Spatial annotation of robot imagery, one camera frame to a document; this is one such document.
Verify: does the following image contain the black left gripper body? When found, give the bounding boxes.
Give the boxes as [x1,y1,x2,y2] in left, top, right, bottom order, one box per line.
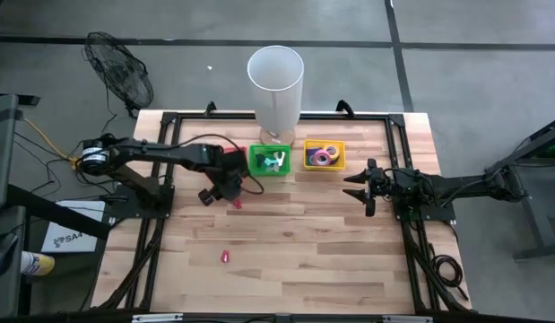
[198,151,251,206]

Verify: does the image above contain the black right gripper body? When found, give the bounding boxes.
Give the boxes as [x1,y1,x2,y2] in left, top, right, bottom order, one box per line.
[364,157,397,218]

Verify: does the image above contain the green plastic basket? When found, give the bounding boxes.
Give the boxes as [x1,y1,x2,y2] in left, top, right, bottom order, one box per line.
[247,144,292,178]

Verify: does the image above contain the yellow plastic basket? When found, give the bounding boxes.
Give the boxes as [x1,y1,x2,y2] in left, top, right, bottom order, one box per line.
[302,138,347,172]

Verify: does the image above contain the white cylindrical table lamp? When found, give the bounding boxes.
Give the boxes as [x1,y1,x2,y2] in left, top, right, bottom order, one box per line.
[246,44,305,148]

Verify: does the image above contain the black floor fan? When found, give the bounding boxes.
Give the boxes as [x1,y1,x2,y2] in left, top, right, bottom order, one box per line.
[82,31,155,118]

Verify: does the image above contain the white printed box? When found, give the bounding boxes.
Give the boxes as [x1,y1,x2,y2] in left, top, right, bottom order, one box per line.
[40,200,107,255]

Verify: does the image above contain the black side desk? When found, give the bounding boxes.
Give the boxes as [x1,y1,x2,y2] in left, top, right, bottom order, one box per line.
[482,114,555,261]

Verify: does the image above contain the black diagonal support beam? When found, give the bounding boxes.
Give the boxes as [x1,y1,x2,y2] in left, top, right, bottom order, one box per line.
[7,183,112,241]

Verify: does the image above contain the yellow white spray can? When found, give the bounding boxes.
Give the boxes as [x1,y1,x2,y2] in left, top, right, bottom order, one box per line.
[20,250,56,277]

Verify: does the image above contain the grey laptop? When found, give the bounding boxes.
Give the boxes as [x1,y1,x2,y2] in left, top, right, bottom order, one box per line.
[0,93,21,212]

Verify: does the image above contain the black computer mouse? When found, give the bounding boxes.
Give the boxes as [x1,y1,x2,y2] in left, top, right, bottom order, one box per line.
[0,231,19,277]

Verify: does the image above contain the grey desk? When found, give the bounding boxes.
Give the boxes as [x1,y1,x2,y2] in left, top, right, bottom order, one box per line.
[0,205,30,318]

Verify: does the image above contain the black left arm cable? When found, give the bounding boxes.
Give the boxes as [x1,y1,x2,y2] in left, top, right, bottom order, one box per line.
[176,133,265,196]

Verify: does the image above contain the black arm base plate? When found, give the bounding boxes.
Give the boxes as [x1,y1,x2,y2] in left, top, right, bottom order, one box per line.
[107,184,175,220]
[393,196,457,222]

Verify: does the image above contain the black aluminium rig frame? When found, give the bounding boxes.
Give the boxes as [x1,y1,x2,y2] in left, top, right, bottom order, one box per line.
[91,109,473,315]

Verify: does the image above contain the coiled black cable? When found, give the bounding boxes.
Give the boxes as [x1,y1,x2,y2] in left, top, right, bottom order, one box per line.
[427,241,469,301]

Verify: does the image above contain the yellow cable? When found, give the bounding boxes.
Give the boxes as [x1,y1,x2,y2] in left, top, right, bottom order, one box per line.
[23,117,79,170]

